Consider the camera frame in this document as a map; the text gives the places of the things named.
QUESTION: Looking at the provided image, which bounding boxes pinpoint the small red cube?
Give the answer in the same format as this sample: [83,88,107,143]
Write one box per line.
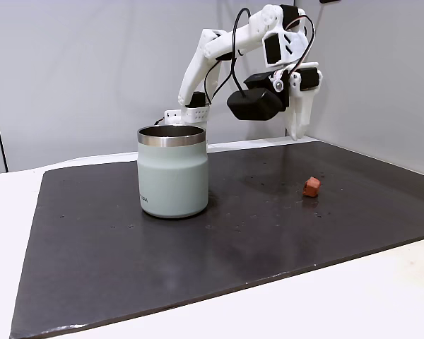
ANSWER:
[302,176,322,198]

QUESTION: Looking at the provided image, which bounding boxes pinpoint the pale green steel cup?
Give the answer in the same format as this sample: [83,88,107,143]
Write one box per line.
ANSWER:
[137,124,209,220]

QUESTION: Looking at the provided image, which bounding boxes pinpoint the black table mat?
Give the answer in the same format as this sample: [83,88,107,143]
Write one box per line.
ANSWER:
[9,141,424,339]

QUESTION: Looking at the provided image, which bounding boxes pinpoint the black camera box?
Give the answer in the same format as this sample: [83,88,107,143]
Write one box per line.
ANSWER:
[226,72,290,122]

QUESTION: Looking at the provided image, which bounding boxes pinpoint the red white servo wire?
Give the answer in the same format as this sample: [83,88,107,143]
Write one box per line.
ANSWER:
[284,14,317,77]

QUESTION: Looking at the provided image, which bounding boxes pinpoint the black camera cable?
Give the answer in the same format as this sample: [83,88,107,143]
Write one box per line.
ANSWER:
[211,8,252,103]

